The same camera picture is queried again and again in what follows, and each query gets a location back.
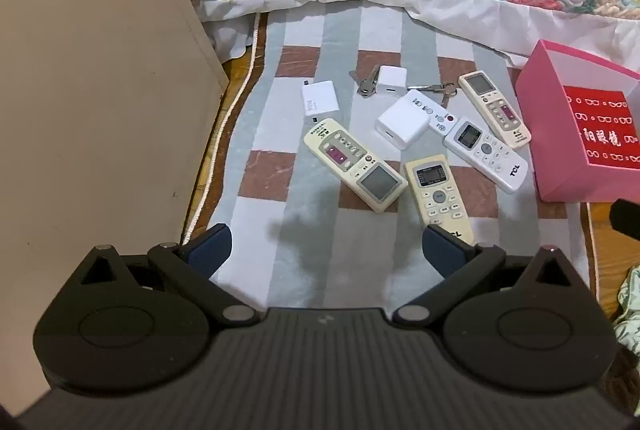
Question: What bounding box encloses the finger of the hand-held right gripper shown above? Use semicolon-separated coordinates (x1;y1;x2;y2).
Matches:
610;198;640;243

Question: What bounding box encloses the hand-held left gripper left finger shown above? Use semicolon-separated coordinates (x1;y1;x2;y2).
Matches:
80;223;261;328

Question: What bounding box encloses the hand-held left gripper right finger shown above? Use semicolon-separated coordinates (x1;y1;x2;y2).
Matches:
392;225;573;326

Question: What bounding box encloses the yellowish remote with white buttons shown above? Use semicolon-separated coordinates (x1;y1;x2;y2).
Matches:
404;154;475;247

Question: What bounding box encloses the pink cardboard box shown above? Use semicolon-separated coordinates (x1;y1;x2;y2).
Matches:
515;39;640;203

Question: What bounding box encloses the white air conditioner remote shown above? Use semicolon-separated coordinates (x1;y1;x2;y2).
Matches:
443;116;530;195

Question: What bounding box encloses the large cream remote control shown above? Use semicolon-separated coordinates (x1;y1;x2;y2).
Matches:
303;117;408;214

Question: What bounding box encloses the large white charger cube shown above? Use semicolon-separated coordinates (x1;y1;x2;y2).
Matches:
375;97;432;152

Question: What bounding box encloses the slim white remote control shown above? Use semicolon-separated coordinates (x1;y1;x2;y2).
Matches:
402;89;460;140

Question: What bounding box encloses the cream remote with pink panel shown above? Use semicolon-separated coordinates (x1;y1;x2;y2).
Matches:
457;70;532;148

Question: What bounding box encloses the white power adapter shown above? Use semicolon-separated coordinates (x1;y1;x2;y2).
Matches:
301;80;340;123

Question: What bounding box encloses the green patterned cloth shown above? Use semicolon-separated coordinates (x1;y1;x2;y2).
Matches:
612;262;640;351

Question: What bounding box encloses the checkered floor mat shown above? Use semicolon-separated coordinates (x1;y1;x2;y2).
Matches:
182;5;601;311

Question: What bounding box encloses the small white charger cube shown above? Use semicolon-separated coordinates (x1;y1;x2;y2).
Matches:
376;65;409;100

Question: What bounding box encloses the bunch of silver keys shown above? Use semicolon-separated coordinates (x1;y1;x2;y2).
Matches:
348;64;382;99

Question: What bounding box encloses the silver key with ring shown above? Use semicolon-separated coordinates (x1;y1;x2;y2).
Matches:
407;81;458;108

